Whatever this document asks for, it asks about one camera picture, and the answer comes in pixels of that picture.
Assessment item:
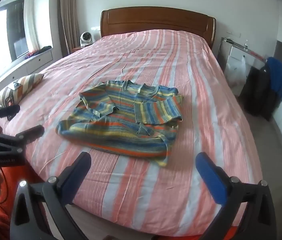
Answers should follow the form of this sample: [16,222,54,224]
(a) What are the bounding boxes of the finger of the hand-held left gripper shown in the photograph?
[0,124,45,154]
[0,104,21,128]

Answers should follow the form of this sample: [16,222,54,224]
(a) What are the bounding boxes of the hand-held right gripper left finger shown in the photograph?
[10,151,92,240]

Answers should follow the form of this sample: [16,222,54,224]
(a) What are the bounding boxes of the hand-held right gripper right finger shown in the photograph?
[195,152,277,240]

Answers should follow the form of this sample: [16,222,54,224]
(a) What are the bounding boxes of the striped knit sweater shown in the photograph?
[56,79,184,167]

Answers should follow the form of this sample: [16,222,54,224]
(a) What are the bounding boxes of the dark clothes pile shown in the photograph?
[25,45,53,59]

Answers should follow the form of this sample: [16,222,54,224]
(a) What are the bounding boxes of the striped pillow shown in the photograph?
[0,73,45,105]

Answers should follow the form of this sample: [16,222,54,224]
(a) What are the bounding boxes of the white window seat cabinet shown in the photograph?
[0,47,57,99]

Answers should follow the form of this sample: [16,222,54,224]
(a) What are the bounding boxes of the window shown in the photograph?
[0,0,28,85]

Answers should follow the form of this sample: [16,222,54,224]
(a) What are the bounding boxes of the white sheer curtain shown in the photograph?
[23,0,41,55]

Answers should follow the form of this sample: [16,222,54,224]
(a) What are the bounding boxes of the wooden nightstand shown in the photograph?
[70,44,91,54]

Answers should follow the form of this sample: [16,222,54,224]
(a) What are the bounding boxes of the black jacket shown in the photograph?
[239,65,279,122]

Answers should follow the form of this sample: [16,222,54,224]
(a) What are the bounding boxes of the white desk fan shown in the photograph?
[80,31,93,47]

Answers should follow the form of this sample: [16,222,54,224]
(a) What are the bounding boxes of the clear plastic bag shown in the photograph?
[224,55,247,91]

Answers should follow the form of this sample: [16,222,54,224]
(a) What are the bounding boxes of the brown curtain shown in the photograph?
[58,0,82,56]

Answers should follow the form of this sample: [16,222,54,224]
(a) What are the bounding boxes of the blue garment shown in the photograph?
[264,57,282,101]

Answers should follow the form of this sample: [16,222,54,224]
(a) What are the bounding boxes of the bed with pink striped cover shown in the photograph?
[0,29,262,237]

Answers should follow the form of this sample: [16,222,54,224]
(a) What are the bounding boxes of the white desk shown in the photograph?
[220,37,267,64]

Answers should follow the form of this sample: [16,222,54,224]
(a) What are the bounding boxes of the wooden bed headboard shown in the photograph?
[100,7,217,48]

